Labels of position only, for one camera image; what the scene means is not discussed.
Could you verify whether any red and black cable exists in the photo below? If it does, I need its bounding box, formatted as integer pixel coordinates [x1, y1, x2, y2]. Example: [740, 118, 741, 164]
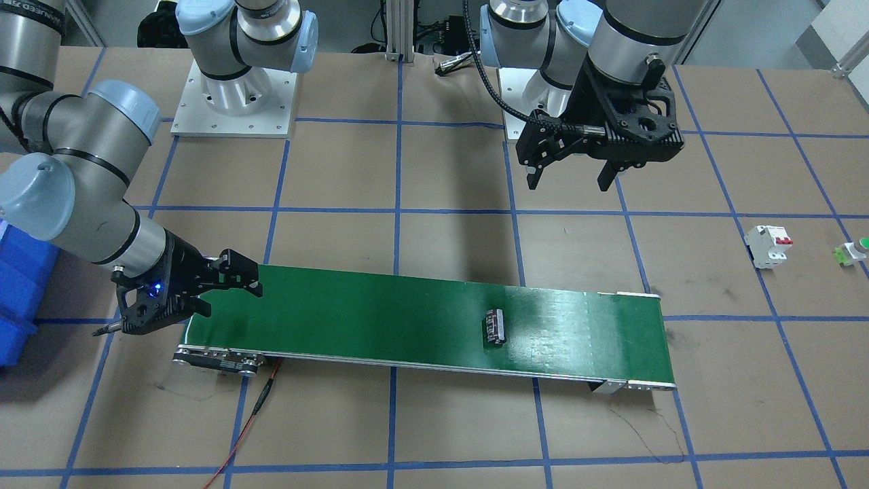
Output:
[202, 358, 283, 489]

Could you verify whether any black capacitor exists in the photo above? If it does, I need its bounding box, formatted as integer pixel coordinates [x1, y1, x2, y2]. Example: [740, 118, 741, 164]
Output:
[483, 308, 506, 347]

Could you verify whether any white circuit breaker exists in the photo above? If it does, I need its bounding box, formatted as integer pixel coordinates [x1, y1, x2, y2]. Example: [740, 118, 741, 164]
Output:
[743, 225, 794, 270]

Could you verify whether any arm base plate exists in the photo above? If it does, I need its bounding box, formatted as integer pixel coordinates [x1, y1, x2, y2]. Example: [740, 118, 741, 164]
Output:
[498, 68, 570, 117]
[170, 62, 298, 139]

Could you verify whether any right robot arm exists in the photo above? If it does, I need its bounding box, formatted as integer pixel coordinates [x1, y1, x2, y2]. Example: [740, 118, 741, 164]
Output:
[2, 1, 318, 335]

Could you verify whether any green push button switch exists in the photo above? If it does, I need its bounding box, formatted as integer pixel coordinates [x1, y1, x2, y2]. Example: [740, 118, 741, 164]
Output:
[832, 236, 869, 266]

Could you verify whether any black power adapter box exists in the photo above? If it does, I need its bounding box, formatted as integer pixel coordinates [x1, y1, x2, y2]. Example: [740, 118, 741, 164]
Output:
[441, 15, 470, 56]

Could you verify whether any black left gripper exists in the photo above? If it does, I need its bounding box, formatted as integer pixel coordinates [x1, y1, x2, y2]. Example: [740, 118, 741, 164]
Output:
[516, 58, 685, 192]

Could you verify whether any blue plastic bin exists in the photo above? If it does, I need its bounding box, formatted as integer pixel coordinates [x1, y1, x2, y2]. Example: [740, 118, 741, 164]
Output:
[1, 221, 59, 367]

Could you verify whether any black corrugated cable conduit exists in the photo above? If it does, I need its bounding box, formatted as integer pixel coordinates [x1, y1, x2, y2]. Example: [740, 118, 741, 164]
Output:
[462, 0, 605, 137]

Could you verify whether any aluminium frame post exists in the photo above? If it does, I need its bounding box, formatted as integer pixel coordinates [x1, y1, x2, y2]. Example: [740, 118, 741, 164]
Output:
[385, 0, 416, 64]

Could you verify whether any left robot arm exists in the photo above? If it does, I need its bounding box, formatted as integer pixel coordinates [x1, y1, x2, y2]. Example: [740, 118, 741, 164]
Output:
[464, 1, 703, 192]

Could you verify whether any green conveyor belt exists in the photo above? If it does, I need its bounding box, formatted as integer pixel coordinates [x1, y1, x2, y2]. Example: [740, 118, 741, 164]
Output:
[173, 266, 676, 394]

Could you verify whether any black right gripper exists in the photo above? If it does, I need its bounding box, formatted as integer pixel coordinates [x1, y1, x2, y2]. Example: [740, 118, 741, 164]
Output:
[93, 232, 263, 336]

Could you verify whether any silver metal connector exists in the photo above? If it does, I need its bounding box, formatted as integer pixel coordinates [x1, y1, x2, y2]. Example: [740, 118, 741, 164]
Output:
[434, 52, 478, 77]

